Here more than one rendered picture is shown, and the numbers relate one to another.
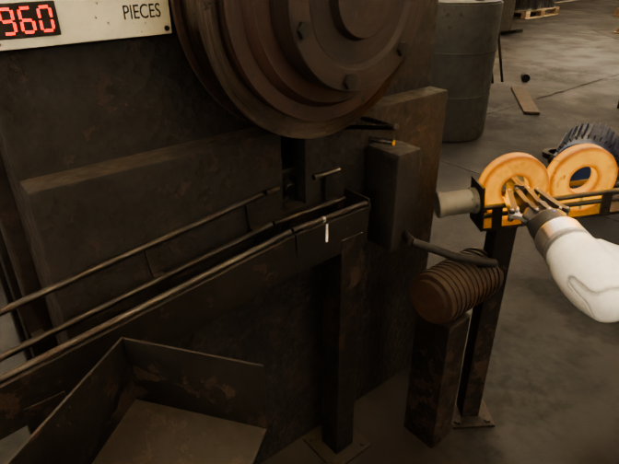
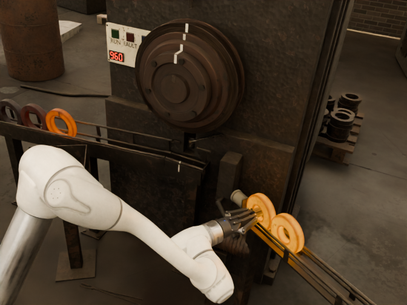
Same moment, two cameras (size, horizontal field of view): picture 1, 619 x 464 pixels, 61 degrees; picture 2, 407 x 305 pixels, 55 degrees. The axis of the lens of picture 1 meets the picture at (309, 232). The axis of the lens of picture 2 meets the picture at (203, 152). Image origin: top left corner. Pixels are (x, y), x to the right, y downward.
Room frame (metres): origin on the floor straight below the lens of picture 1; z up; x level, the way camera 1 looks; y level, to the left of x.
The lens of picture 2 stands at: (0.27, -1.36, 1.75)
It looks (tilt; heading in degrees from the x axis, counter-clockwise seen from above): 33 degrees down; 60
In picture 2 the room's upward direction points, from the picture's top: 5 degrees clockwise
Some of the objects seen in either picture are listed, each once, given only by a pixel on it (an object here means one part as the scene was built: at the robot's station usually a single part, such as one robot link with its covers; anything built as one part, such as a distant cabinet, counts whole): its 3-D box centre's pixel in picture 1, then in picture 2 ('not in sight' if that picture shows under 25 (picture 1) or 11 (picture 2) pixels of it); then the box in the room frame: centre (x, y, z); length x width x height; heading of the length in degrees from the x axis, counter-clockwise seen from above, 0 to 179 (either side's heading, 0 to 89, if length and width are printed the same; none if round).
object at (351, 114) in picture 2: not in sight; (295, 105); (2.60, 1.07, 0.22); 1.20 x 0.81 x 0.44; 127
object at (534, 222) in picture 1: (544, 221); (228, 225); (0.93, -0.47, 0.70); 0.09 x 0.08 x 0.07; 4
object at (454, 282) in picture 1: (447, 349); (227, 268); (1.04, -0.35, 0.27); 0.22 x 0.13 x 0.53; 129
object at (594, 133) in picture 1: (587, 157); not in sight; (2.68, -1.50, 0.17); 0.57 x 0.31 x 0.34; 149
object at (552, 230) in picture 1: (562, 242); (212, 232); (0.85, -0.47, 0.69); 0.09 x 0.06 x 0.09; 94
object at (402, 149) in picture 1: (390, 194); (229, 178); (1.10, -0.18, 0.68); 0.11 x 0.08 x 0.24; 39
